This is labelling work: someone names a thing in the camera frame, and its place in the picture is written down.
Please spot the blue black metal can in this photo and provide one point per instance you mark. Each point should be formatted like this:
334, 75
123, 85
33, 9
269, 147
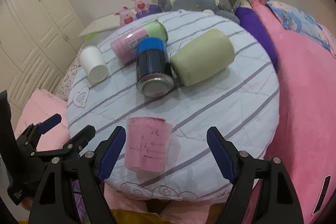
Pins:
154, 76

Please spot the green foam cup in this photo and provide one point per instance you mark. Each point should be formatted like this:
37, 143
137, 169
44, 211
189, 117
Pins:
203, 57

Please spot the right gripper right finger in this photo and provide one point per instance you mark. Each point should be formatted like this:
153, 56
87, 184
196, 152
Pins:
277, 201

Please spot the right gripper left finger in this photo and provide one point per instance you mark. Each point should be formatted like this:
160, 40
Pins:
54, 201

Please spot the pink bunny toy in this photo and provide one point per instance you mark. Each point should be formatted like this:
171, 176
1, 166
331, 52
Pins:
141, 6
126, 16

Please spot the purple blanket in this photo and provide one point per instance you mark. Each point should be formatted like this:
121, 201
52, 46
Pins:
252, 23

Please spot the pink green labelled jar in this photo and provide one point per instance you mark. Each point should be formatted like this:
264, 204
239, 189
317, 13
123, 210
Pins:
125, 46

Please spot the pink fleece blanket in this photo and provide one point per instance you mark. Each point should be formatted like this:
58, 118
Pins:
305, 137

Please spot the white paper cup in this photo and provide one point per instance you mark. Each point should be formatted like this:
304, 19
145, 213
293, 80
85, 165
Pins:
93, 63

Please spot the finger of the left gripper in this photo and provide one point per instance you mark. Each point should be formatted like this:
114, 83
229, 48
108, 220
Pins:
71, 149
33, 132

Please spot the left pink bunny toy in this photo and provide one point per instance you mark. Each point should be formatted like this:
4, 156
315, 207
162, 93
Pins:
126, 16

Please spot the cream wardrobe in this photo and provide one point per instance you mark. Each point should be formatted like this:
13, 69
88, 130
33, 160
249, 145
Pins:
39, 41

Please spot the white striped folded quilt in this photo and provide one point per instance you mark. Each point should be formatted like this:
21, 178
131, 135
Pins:
242, 102

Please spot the blue cartoon pillow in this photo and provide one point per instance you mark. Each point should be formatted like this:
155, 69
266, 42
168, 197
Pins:
298, 21

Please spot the pink lined clear plastic cup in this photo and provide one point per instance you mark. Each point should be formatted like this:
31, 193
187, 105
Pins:
147, 141

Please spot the grey bear plush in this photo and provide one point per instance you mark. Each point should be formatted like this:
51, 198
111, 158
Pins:
213, 7

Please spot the right pink bunny toy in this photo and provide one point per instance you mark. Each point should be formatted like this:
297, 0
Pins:
141, 6

